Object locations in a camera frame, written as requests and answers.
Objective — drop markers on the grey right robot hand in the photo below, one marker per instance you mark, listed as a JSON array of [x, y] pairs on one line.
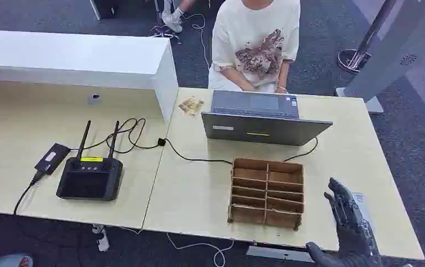
[[352, 236]]

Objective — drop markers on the grey desk foot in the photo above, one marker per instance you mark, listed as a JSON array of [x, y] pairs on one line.
[[279, 254]]

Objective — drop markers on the wooden card box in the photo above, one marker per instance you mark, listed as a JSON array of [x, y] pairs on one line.
[[267, 193]]

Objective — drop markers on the grey laptop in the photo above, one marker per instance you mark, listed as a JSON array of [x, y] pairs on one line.
[[264, 129]]

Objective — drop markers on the white standing panel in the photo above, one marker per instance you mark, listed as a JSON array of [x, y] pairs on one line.
[[389, 51]]

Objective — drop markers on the tan stack of cards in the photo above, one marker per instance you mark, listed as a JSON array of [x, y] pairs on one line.
[[190, 106]]

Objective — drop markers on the person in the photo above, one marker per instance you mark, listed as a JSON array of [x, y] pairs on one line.
[[253, 40]]

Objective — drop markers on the white plug under desk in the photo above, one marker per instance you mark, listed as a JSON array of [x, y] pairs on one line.
[[102, 237]]

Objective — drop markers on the black remote controller with antennas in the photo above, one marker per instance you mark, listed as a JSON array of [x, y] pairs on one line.
[[90, 180]]

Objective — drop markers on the metal chair base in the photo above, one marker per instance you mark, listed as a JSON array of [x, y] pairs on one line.
[[164, 31]]

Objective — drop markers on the person's foot in white shoe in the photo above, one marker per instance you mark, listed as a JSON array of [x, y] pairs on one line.
[[172, 18]]

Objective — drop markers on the small grey desk clip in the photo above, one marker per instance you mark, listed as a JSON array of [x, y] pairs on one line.
[[94, 98]]

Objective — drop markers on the black power adapter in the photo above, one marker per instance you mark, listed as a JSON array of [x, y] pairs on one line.
[[52, 158]]

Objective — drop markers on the white desk partition shelf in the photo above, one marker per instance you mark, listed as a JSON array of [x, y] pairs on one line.
[[87, 60]]

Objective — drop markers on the black box with white edge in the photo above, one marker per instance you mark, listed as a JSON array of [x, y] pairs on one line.
[[103, 9]]

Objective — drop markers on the pale shoe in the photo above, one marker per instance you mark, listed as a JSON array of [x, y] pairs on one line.
[[13, 261]]

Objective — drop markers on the metal stanchion post with base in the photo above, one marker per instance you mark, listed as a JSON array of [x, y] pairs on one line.
[[360, 51]]

